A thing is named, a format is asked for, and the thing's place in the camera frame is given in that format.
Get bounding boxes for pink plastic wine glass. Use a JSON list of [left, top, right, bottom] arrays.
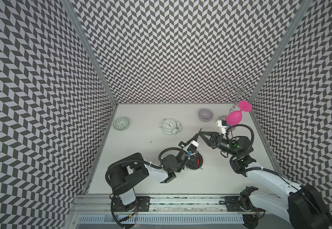
[[225, 101, 253, 126]]

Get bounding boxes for lilac small bowl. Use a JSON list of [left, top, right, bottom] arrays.
[[198, 108, 213, 122]]

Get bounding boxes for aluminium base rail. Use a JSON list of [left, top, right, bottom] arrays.
[[69, 192, 289, 214]]

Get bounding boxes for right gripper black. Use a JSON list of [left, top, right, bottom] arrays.
[[199, 131, 240, 157]]

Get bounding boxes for green patterned glass dish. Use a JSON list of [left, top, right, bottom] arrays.
[[113, 116, 130, 131]]

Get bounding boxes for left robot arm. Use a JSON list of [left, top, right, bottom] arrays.
[[105, 134, 202, 211]]

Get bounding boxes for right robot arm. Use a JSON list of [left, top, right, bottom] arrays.
[[198, 124, 332, 229]]

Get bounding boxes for white alarm clock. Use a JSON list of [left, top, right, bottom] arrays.
[[160, 118, 183, 135], [185, 154, 204, 170]]

